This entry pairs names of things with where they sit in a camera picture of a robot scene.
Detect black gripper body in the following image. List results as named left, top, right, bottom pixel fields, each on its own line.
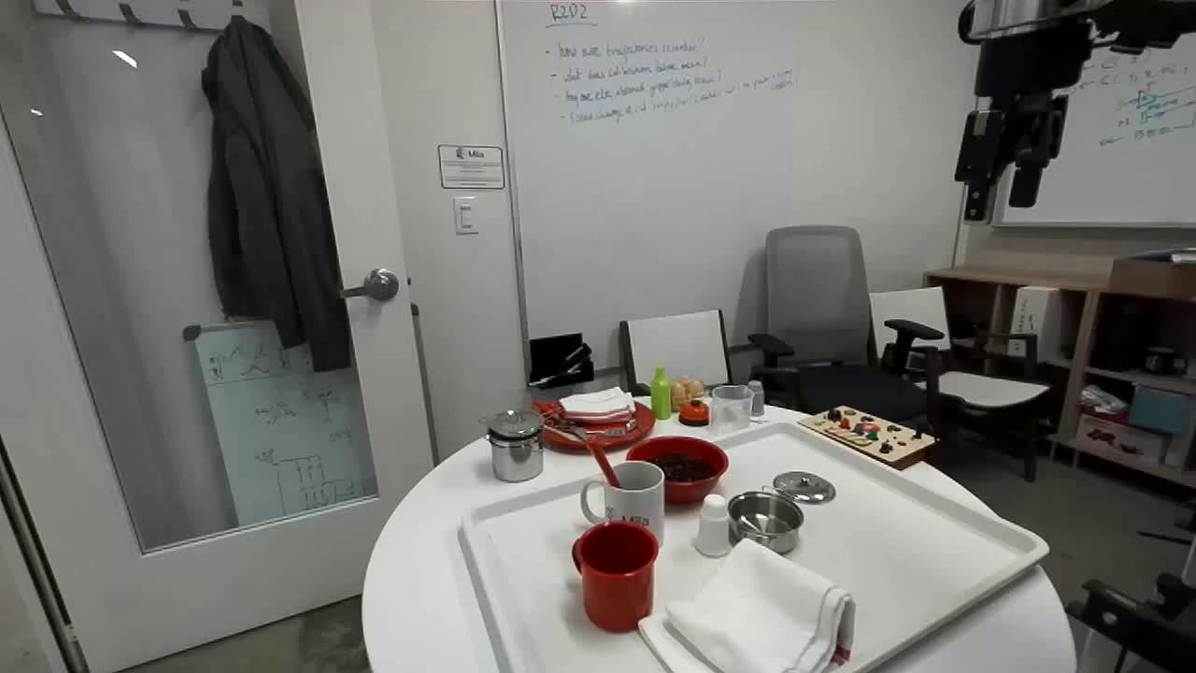
left=974, top=18, right=1101, bottom=127

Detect brown cardboard box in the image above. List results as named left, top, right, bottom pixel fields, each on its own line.
left=1107, top=251, right=1196, bottom=301

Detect wooden shelf unit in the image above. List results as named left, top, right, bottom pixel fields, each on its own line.
left=922, top=252, right=1196, bottom=493

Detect grey office chair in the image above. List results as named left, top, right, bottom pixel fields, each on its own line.
left=744, top=224, right=944, bottom=432

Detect white chair black armrests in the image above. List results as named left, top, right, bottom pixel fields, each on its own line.
left=866, top=285, right=1060, bottom=486

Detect blue storage box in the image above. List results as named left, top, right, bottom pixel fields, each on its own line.
left=1129, top=386, right=1196, bottom=439

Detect wooden busy board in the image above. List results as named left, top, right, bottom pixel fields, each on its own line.
left=800, top=401, right=944, bottom=476

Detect pink storage box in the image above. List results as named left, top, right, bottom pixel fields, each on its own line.
left=1074, top=406, right=1169, bottom=468

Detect clear glass cup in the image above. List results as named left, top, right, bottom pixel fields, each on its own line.
left=711, top=381, right=761, bottom=432

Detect white seat chair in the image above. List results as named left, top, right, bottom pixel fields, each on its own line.
left=617, top=305, right=738, bottom=393

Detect white plastic tray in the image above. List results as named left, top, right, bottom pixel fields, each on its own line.
left=455, top=418, right=1056, bottom=673

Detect green bottle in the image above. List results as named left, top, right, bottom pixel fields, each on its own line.
left=647, top=361, right=677, bottom=422

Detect red bowl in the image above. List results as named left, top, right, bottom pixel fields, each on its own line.
left=626, top=432, right=732, bottom=510

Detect white napkin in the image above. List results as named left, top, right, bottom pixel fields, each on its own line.
left=557, top=386, right=645, bottom=424

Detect white salt shaker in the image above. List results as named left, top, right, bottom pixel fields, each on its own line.
left=693, top=490, right=738, bottom=562

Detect red plate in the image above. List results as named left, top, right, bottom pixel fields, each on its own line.
left=535, top=393, right=658, bottom=454

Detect white mug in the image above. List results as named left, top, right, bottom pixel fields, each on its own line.
left=577, top=461, right=671, bottom=543

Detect red spoon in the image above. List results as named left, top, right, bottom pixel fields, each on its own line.
left=571, top=424, right=626, bottom=490

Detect folded white towel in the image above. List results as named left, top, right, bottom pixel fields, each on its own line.
left=637, top=535, right=859, bottom=673

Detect silver lidded canister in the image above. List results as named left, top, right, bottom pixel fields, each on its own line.
left=485, top=406, right=545, bottom=486

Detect red cup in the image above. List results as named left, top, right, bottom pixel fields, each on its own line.
left=570, top=519, right=661, bottom=635

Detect white glass door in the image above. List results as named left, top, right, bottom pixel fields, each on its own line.
left=0, top=0, right=439, bottom=673

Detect dark hanging coat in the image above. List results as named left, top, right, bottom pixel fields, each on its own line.
left=197, top=12, right=356, bottom=373

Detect small leaning whiteboard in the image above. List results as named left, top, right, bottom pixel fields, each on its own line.
left=186, top=317, right=382, bottom=529

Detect framed wall whiteboard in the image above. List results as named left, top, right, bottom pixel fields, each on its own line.
left=992, top=28, right=1196, bottom=233

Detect large written wall whiteboard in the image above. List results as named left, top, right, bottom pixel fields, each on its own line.
left=494, top=0, right=987, bottom=371

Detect black wall file holder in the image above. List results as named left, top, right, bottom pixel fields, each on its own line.
left=528, top=330, right=600, bottom=393

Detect white wall sign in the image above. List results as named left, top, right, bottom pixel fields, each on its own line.
left=435, top=137, right=508, bottom=193

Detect silver door handle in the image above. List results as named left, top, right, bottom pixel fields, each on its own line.
left=342, top=265, right=403, bottom=305

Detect wall coat hook rack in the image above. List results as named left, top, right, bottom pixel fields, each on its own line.
left=32, top=0, right=244, bottom=33

